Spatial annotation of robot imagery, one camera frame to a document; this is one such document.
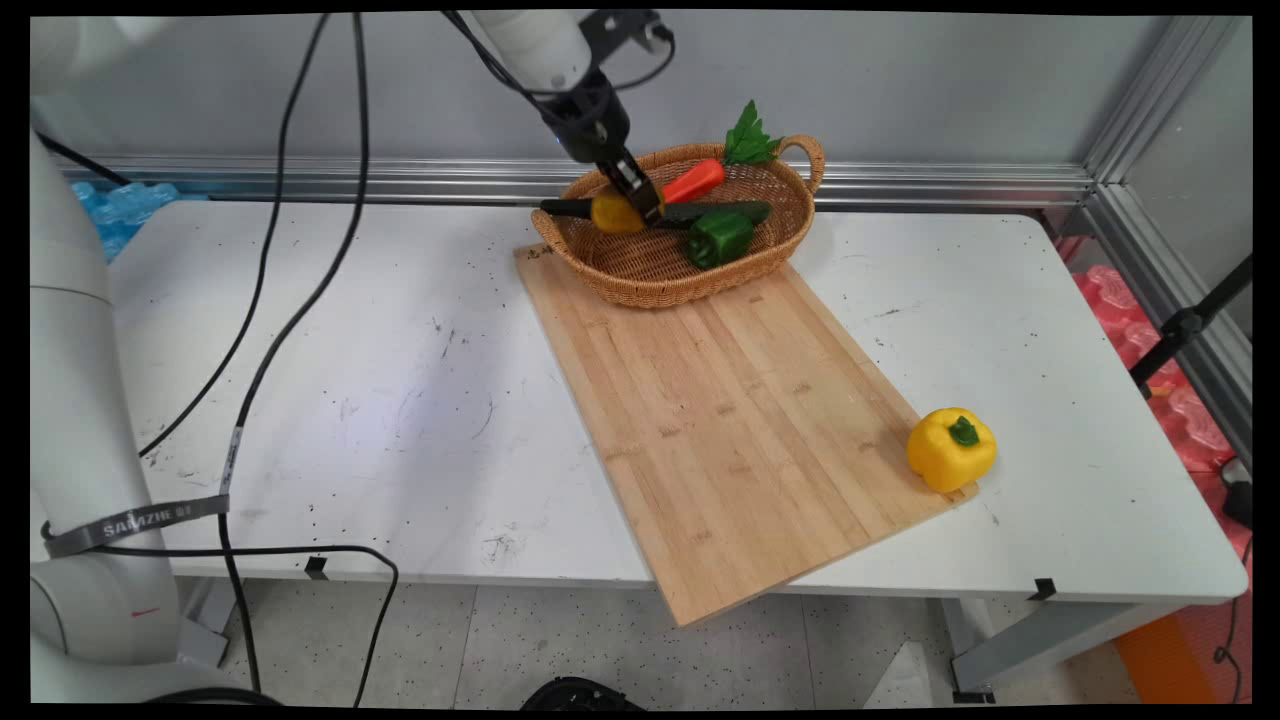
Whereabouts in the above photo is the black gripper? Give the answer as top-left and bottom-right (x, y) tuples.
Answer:
(541, 72), (666, 224)

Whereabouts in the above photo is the yellow-brown potato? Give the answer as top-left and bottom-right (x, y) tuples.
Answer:
(591, 190), (647, 235)

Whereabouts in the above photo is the orange carrot with green leaves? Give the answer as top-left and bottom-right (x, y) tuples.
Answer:
(660, 100), (783, 205)

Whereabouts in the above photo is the woven wicker basket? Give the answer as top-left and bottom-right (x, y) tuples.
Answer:
(530, 134), (827, 309)

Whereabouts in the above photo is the dark green cucumber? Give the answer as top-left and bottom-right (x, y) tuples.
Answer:
(540, 198), (773, 230)

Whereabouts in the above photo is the green bell pepper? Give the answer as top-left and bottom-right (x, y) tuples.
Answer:
(684, 210), (756, 270)

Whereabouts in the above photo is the bamboo cutting board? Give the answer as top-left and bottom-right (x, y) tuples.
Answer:
(514, 243), (979, 629)

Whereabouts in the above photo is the yellow bell pepper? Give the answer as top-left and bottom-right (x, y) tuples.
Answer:
(906, 407), (998, 494)

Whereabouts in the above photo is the blue foam sheet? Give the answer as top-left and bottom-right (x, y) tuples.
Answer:
(68, 181), (208, 264)

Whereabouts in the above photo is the black round object on floor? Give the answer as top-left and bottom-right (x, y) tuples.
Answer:
(520, 676), (643, 712)

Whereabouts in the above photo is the black tripod leg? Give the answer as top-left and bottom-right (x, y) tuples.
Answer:
(1130, 255), (1253, 401)

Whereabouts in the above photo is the pink foam sheet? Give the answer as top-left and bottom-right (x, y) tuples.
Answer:
(1068, 264), (1251, 473)

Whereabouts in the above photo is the grey table leg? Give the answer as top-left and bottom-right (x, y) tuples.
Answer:
(942, 598), (1193, 703)

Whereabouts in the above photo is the orange box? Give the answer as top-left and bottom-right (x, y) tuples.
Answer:
(1113, 608), (1226, 706)

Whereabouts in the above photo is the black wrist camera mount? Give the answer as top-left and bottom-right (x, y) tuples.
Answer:
(578, 10), (675, 63)

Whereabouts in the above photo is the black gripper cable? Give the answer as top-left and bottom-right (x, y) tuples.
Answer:
(442, 10), (677, 101)

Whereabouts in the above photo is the horizontal aluminium frame rail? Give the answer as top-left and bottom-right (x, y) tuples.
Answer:
(60, 154), (1097, 212)

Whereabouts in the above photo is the thick black hanging cable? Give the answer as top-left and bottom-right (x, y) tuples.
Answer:
(216, 14), (371, 695)

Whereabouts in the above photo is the thin black hanging cable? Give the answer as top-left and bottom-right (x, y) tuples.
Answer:
(138, 14), (331, 459)

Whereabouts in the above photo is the black cable along table edge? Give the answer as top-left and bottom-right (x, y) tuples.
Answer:
(85, 543), (401, 706)

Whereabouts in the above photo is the aluminium frame corner post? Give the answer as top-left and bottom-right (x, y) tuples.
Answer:
(1084, 15), (1253, 466)

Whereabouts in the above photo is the grey printed strap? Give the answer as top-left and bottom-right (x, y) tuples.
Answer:
(42, 494), (232, 560)

